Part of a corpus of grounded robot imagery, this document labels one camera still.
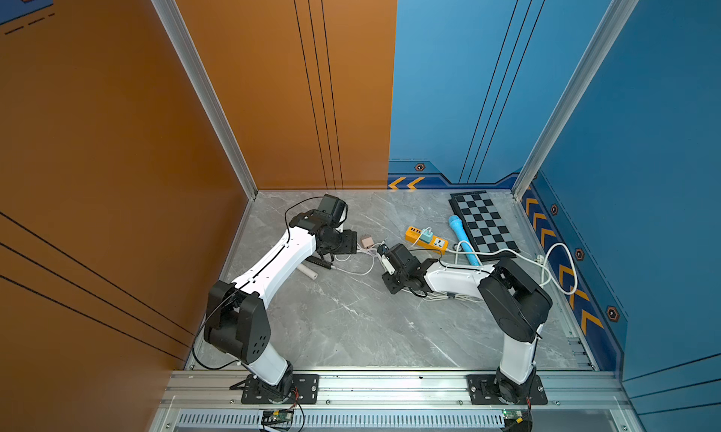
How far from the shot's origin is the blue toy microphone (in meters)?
0.98

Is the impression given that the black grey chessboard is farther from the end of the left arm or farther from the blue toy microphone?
the end of the left arm

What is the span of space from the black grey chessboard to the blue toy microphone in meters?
0.01

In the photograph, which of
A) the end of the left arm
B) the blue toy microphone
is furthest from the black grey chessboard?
the end of the left arm

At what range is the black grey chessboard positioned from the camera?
994 millimetres
